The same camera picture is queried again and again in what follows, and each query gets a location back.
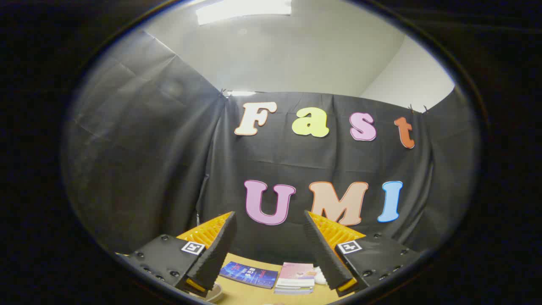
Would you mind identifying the white book green edge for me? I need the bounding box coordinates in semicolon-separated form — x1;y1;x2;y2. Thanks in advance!
275;278;315;288

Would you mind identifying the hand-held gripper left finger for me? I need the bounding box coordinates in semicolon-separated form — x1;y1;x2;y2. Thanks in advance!
116;211;238;298

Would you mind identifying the pink cover book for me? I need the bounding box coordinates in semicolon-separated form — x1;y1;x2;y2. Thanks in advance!
276;262;316;281

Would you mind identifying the black backdrop cloth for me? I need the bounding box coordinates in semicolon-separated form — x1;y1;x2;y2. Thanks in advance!
64;30;481;265

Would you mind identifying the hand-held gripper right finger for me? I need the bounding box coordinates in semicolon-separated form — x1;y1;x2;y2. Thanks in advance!
303;210;424;298

